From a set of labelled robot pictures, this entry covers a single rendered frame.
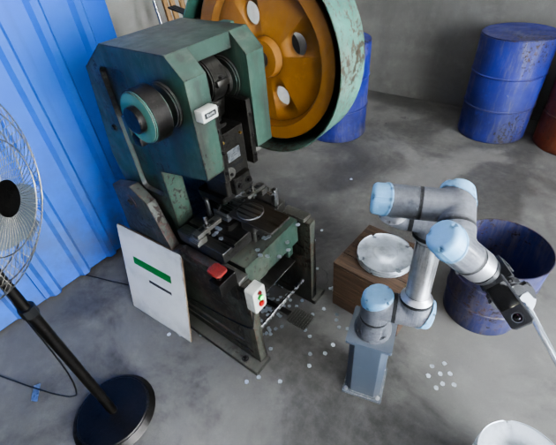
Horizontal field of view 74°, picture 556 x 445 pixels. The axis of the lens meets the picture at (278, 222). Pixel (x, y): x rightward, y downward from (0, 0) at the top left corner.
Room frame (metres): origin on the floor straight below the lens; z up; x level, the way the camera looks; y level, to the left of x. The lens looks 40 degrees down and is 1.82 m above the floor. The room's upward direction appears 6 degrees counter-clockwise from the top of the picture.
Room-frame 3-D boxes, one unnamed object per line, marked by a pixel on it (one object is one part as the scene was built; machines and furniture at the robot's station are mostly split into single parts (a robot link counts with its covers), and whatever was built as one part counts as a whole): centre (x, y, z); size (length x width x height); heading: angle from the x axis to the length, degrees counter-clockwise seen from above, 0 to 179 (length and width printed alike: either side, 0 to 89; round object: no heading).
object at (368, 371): (0.87, -0.35, 0.23); 0.19 x 0.19 x 0.45; 64
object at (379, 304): (0.87, -0.36, 0.62); 0.13 x 0.12 x 0.14; 69
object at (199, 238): (1.28, 0.33, 0.76); 0.17 x 0.06 x 0.10; 139
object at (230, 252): (1.41, 0.21, 0.68); 0.45 x 0.30 x 0.06; 139
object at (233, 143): (1.38, 0.18, 1.04); 0.17 x 0.15 x 0.30; 49
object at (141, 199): (1.30, 0.50, 0.45); 0.92 x 0.12 x 0.90; 49
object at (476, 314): (1.23, -1.09, 0.24); 0.42 x 0.42 x 0.48
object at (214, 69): (1.41, 0.21, 1.27); 0.21 x 0.12 x 0.34; 49
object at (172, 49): (1.50, 0.32, 0.83); 0.79 x 0.43 x 1.34; 49
